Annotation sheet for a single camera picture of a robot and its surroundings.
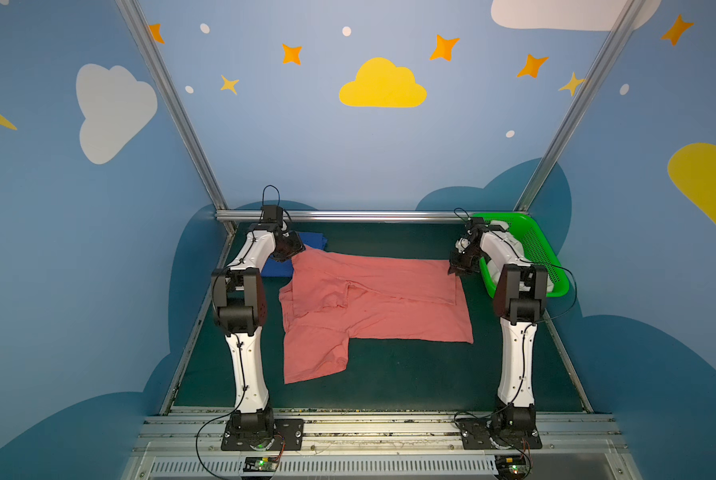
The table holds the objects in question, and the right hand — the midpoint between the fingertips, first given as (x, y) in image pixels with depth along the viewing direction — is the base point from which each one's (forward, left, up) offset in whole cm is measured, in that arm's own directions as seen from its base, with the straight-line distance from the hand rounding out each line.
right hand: (456, 268), depth 107 cm
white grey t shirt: (-16, -2, +30) cm, 34 cm away
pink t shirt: (-15, +44, 0) cm, 46 cm away
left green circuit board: (-62, +56, -1) cm, 83 cm away
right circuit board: (-58, -5, -3) cm, 59 cm away
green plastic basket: (+7, -30, +3) cm, 31 cm away
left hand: (0, +55, +8) cm, 56 cm away
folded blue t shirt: (-9, +63, +8) cm, 64 cm away
